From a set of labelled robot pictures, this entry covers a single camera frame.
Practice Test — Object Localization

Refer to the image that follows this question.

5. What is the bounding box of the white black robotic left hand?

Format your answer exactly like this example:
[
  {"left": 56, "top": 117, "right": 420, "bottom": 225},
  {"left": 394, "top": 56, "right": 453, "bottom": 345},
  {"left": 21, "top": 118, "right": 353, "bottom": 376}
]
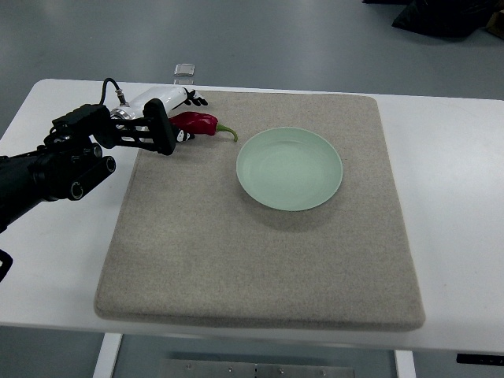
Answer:
[{"left": 107, "top": 86, "right": 208, "bottom": 153}]

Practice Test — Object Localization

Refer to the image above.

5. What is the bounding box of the red pepper with green stem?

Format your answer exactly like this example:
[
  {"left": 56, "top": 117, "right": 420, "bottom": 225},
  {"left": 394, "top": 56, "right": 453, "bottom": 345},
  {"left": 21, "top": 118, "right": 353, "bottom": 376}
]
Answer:
[{"left": 169, "top": 112, "right": 239, "bottom": 142}]

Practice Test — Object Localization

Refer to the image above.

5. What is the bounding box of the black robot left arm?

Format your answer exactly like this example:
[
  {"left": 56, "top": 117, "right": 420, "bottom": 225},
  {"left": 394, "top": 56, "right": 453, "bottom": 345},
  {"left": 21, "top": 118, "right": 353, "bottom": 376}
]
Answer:
[{"left": 1, "top": 98, "right": 178, "bottom": 231}]

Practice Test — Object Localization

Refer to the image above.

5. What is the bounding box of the clear plastic floor plate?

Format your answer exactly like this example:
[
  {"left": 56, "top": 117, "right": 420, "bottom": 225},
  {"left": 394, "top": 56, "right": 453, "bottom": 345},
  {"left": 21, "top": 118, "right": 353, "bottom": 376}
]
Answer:
[{"left": 174, "top": 63, "right": 195, "bottom": 77}]

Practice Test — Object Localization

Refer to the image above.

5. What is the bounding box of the light green round plate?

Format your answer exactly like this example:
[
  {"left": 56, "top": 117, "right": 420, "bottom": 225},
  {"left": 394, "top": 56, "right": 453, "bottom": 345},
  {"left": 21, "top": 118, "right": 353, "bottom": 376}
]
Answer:
[{"left": 236, "top": 127, "right": 343, "bottom": 211}]

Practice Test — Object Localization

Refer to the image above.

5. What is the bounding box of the beige felt mat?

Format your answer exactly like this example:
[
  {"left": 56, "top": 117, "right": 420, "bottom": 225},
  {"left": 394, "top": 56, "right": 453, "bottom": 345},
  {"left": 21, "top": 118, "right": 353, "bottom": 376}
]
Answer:
[{"left": 94, "top": 91, "right": 425, "bottom": 331}]

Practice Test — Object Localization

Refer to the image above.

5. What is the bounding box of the white table left leg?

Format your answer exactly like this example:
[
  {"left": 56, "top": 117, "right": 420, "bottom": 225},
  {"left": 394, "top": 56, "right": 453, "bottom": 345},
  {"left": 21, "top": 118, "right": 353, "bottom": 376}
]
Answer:
[{"left": 92, "top": 333, "right": 123, "bottom": 378}]

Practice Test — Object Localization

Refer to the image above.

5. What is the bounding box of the white table leg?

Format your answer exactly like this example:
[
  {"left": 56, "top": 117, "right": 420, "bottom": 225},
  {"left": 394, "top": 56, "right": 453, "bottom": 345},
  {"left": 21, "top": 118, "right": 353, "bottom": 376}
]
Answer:
[
  {"left": 394, "top": 350, "right": 417, "bottom": 378},
  {"left": 92, "top": 333, "right": 123, "bottom": 378}
]

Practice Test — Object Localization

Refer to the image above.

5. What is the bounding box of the black bag on floor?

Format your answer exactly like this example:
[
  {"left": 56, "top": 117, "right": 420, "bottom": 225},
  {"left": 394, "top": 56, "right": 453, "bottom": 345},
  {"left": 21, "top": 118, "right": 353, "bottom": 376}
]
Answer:
[{"left": 363, "top": 0, "right": 503, "bottom": 38}]

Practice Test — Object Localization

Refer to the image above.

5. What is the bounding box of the brown cardboard box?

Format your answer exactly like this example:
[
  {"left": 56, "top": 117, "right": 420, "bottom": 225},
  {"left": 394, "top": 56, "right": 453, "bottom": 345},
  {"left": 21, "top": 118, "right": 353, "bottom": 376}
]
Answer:
[{"left": 486, "top": 10, "right": 504, "bottom": 39}]

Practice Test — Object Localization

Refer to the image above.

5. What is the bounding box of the white table right leg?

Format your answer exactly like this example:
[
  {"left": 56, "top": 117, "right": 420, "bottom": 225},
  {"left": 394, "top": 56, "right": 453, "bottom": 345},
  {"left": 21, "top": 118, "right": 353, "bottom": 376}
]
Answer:
[{"left": 394, "top": 350, "right": 417, "bottom": 378}]

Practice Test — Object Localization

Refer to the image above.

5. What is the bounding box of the black table control panel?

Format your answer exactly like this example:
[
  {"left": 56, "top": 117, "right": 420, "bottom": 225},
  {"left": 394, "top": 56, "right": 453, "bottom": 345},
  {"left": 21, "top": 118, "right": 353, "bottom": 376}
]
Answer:
[{"left": 456, "top": 354, "right": 504, "bottom": 366}]

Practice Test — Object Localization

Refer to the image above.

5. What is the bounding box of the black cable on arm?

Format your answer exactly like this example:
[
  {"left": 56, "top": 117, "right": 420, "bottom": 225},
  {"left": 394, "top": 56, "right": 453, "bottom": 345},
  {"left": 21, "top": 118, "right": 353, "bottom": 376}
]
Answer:
[{"left": 98, "top": 77, "right": 131, "bottom": 107}]

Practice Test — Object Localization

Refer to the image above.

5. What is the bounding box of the grey metal base plate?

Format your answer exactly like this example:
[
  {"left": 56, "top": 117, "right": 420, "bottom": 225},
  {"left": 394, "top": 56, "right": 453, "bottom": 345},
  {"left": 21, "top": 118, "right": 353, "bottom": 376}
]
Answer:
[{"left": 157, "top": 359, "right": 355, "bottom": 378}]

